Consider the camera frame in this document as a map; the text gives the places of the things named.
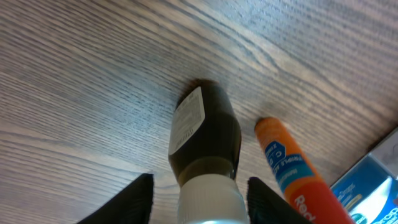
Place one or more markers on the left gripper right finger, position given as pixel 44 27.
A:
pixel 267 207

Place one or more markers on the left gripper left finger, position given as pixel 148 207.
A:
pixel 132 205

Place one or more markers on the orange tablet tube white cap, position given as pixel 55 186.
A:
pixel 302 186

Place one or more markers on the dark syrup bottle white cap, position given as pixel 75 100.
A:
pixel 204 149

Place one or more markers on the blue yellow lozenge box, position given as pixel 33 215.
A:
pixel 368 192

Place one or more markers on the clear plastic container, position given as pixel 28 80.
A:
pixel 385 153

